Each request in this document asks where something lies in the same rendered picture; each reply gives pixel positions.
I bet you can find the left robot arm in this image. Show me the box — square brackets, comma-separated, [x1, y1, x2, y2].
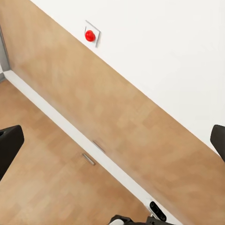
[108, 198, 173, 225]

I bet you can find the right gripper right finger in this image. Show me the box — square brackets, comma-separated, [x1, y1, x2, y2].
[210, 124, 225, 162]

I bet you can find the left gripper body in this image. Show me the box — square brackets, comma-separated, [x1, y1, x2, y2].
[135, 216, 153, 225]

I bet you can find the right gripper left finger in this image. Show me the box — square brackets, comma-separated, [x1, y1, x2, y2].
[0, 124, 24, 181]

